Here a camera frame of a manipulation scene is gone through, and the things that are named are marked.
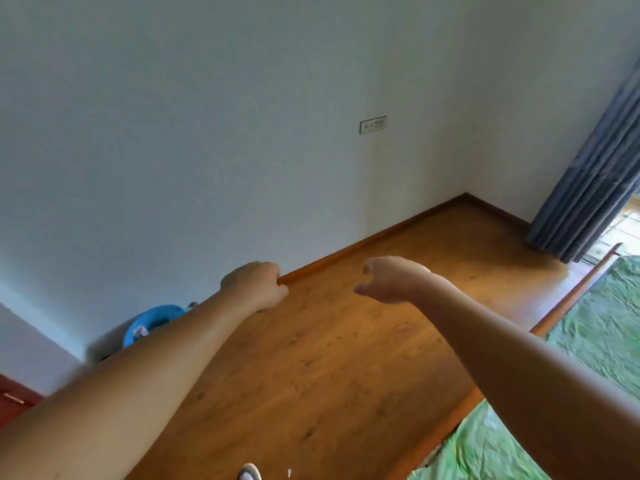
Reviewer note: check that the red wooden cabinet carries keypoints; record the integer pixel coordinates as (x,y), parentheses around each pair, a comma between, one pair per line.
(15,399)

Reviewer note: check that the blue plastic basin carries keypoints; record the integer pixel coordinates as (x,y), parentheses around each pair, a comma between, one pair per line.
(157,317)

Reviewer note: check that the person's left hand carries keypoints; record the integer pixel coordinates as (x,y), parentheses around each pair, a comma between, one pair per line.
(255,287)

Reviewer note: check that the wooden bed frame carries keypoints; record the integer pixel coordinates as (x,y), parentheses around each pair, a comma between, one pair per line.
(570,296)

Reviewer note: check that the green bed sheet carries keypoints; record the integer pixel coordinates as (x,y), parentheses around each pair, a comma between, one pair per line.
(600,334)

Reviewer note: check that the blue grey curtain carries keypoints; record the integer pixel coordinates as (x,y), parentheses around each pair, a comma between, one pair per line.
(592,184)

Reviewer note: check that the person's right forearm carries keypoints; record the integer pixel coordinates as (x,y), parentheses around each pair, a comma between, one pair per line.
(525,379)

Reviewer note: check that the person's left forearm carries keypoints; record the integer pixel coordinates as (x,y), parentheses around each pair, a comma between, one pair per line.
(125,389)

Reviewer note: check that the brown wooden baseboard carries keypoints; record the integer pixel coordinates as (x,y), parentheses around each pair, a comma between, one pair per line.
(375,237)

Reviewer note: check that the person's left fingers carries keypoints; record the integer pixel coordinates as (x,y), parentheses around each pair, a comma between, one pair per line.
(276,274)

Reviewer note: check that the white wall socket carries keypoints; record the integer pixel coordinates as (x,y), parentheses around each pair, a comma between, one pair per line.
(373,124)

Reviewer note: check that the person's right hand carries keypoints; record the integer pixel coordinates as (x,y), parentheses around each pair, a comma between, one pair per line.
(395,279)

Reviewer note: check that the white shoe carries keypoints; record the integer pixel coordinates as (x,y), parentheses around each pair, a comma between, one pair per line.
(249,472)

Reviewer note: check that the person's right thumb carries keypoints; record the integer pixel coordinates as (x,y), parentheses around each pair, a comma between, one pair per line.
(366,290)

